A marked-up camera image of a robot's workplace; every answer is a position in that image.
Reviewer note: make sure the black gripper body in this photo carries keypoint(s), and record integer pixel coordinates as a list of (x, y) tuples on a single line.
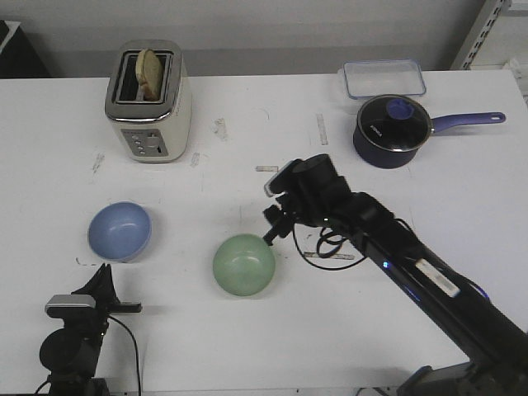
[(316, 191), (104, 302)]

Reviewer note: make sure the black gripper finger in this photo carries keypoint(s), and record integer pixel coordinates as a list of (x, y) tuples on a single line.
[(282, 223), (101, 282)]

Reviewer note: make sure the blue bowl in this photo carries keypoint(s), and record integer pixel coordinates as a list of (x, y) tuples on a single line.
[(120, 231)]

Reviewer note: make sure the green bowl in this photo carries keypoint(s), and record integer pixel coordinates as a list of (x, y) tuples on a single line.
[(244, 265)]

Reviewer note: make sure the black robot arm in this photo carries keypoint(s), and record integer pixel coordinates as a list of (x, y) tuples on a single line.
[(71, 353), (495, 346)]

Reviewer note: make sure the dark blue saucepan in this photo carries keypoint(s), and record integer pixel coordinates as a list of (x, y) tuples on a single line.
[(389, 160)]

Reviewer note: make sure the glass pot lid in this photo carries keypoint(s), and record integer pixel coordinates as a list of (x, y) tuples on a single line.
[(394, 123)]

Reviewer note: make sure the clear plastic food container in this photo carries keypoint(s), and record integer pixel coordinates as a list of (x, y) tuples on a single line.
[(371, 78)]

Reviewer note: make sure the cream two-slot toaster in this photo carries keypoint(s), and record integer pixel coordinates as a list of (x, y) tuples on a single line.
[(150, 131)]

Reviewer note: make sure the toasted bread slice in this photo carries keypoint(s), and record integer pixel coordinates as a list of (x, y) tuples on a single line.
[(149, 74)]

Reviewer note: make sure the black object at left edge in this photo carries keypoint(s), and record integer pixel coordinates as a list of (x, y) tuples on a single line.
[(18, 56)]

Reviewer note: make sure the white metal shelf upright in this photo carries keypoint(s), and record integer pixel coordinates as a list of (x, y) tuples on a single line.
[(472, 44)]

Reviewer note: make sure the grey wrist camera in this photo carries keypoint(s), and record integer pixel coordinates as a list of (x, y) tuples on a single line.
[(69, 306), (282, 180)]

